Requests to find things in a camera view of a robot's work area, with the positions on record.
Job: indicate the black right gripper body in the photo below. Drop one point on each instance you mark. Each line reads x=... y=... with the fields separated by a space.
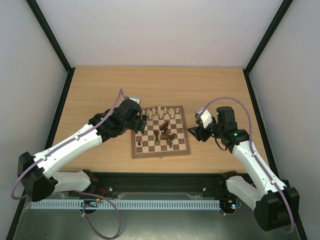
x=200 y=132

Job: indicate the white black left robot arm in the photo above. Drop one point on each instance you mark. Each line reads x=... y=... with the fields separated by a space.
x=39 y=173

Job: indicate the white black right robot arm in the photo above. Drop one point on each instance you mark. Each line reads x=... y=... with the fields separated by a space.
x=274 y=204

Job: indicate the black frame post left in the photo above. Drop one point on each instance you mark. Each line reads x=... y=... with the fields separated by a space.
x=42 y=21

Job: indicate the pile of dark chess pieces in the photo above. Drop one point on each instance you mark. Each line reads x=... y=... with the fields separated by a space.
x=163 y=134

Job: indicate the light blue slotted cable duct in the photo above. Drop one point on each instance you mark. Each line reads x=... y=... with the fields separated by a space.
x=77 y=204

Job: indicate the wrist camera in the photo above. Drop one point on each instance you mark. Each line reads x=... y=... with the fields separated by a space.
x=135 y=99
x=204 y=116

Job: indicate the black frame post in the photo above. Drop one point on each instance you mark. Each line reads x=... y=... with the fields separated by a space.
x=42 y=21
x=276 y=20

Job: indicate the row of light chess pieces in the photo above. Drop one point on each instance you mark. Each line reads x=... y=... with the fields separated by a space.
x=163 y=112

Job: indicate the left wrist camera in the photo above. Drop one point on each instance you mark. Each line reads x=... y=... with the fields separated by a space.
x=135 y=99

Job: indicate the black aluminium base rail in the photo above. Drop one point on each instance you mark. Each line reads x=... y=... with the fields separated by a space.
x=207 y=185

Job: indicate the black frame post right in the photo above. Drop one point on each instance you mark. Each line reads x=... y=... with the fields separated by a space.
x=276 y=20

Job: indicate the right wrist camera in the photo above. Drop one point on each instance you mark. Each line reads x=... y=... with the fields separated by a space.
x=204 y=116

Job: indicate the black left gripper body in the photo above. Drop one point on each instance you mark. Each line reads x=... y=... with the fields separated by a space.
x=135 y=126

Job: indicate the wooden chess board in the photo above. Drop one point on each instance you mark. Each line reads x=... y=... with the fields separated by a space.
x=152 y=149

